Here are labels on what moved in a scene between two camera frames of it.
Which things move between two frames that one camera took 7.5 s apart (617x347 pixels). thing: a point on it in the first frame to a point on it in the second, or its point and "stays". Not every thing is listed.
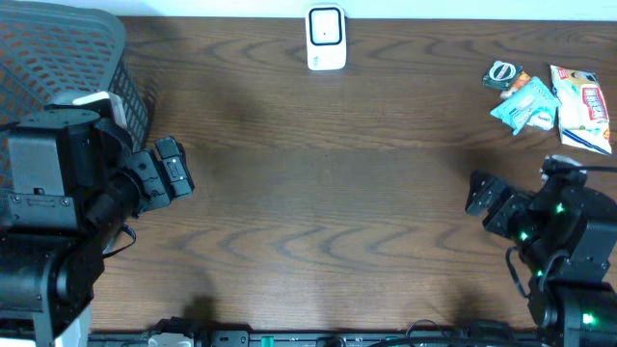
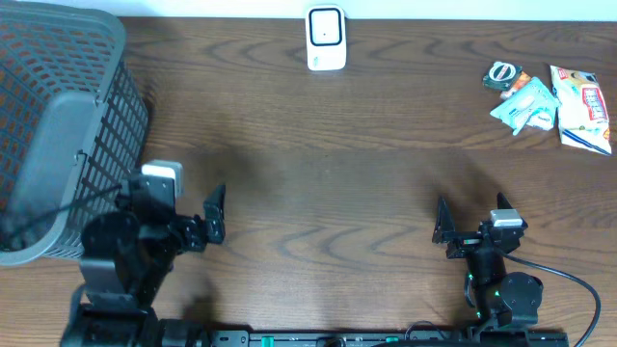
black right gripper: [515, 200] to [465, 241]
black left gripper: [148, 175] to [203, 229]
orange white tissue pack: [522, 80] stays
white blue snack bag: [582, 111] stays
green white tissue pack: [543, 118] stays
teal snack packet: [532, 98] stays
